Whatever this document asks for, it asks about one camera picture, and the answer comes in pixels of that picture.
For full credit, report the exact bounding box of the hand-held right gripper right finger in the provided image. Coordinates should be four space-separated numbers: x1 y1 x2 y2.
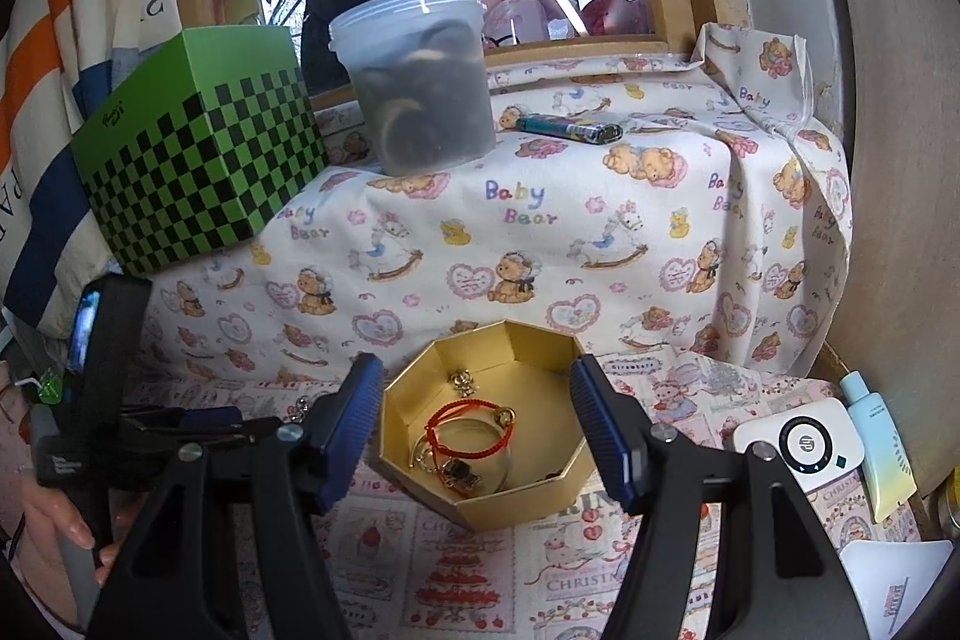
568 355 848 640

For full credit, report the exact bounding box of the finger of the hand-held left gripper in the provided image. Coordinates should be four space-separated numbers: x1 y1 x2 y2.
126 416 283 455
124 405 245 429

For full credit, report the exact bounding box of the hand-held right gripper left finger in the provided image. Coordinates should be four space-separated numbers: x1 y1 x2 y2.
86 353 386 640

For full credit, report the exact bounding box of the gold octagonal box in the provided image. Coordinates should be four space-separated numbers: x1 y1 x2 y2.
377 319 598 533

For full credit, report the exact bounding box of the black and gold pendant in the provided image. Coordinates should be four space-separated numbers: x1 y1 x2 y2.
438 455 482 492

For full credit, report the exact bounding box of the person's left hand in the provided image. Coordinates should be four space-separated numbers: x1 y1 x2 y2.
16 481 127 611

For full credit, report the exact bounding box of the pink cartoon print cloth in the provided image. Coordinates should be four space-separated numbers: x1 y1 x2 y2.
112 347 925 640

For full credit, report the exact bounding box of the green checkered box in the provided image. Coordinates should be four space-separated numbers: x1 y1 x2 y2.
71 25 329 277

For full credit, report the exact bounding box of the white portable device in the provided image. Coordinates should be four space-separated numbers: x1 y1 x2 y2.
732 397 866 500

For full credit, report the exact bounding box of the bear print cloth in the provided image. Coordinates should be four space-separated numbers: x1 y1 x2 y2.
141 21 857 387

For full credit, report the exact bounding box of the pale blue lotion tube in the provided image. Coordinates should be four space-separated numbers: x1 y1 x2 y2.
838 370 919 524

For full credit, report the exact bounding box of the green and black lighter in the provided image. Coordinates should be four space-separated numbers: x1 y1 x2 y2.
517 112 624 147

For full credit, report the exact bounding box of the white paper card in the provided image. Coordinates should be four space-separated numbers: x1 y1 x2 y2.
838 538 956 640

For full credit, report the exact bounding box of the striped curtain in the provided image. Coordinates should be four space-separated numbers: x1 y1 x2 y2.
0 0 192 342

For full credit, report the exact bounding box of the clear plastic bucket with lid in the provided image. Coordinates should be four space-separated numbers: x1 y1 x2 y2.
328 0 499 177

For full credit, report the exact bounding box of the red round object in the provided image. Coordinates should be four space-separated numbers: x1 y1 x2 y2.
580 0 647 39

